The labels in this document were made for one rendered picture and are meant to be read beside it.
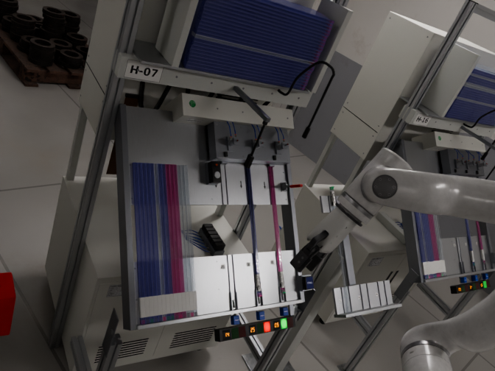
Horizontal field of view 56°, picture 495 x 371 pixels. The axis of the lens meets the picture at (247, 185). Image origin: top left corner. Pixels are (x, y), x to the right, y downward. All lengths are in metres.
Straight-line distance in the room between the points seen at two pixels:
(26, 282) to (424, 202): 2.06
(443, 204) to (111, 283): 1.22
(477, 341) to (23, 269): 2.11
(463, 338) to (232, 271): 0.78
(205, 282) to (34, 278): 1.21
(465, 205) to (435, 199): 0.09
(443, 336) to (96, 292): 1.16
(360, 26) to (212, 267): 3.54
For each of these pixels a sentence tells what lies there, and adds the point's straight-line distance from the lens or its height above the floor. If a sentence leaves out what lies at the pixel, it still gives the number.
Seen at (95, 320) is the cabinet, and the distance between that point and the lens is 1.93.
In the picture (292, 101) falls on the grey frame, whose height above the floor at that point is 1.33.
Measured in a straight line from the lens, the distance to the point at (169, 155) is 1.61.
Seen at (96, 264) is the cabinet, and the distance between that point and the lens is 1.81.
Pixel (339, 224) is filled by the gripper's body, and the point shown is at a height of 1.38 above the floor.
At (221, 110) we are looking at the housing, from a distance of 1.66.
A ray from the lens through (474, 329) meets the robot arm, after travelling 1.25.
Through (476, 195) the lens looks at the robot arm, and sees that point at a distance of 1.05.
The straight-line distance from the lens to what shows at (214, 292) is 1.63.
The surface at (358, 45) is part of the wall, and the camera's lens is 4.77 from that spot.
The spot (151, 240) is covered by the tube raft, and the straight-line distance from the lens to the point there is 1.52.
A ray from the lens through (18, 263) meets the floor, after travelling 2.68.
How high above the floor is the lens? 1.84
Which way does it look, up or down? 28 degrees down
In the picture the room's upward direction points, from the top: 23 degrees clockwise
